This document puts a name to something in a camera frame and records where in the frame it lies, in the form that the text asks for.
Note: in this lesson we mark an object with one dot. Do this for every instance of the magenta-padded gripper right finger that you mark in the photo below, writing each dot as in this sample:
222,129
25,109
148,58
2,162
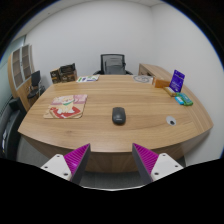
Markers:
165,165

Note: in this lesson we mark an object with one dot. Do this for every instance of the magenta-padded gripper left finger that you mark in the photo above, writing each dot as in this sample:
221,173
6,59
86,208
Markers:
58,165

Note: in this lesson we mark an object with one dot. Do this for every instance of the black computer mouse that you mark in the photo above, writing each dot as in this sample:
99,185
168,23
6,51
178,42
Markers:
119,116

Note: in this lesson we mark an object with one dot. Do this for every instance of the cartoon dog print mouse pad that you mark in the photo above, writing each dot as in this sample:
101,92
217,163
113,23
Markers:
66,106

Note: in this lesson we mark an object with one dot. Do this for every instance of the black leather sofa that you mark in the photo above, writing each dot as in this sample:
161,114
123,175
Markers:
11,130

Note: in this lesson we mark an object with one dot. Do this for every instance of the blue flat box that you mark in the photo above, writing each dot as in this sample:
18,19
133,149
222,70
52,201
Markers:
179,100

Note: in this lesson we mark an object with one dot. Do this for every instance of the green flat box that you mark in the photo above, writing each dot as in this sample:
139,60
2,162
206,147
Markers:
186,99

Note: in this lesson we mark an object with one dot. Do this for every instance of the light wooden sign base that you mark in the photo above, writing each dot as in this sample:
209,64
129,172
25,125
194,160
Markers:
170,91

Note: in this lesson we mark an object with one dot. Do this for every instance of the brown wooden box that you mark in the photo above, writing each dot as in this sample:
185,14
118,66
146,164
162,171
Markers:
162,83

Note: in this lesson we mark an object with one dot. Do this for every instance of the small black visitor chair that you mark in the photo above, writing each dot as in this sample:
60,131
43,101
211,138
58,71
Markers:
35,85

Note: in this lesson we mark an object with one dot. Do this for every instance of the purple standing sign card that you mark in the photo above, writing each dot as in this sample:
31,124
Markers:
177,81

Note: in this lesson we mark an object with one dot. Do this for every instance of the large dark cardboard box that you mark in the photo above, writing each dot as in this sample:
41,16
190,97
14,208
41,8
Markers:
69,78

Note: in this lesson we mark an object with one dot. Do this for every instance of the small dark cardboard box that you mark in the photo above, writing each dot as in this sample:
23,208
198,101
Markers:
55,76

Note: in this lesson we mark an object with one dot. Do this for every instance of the white green purple leaflet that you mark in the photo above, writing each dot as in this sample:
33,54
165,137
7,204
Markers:
87,78

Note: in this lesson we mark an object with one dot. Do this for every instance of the wooden shelf unit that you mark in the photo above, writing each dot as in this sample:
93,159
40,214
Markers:
20,80

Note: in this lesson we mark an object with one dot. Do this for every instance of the wooden side cabinet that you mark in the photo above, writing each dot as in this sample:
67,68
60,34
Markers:
153,70

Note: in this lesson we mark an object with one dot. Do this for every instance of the black mesh office chair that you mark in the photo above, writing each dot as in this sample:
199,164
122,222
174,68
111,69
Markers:
113,65

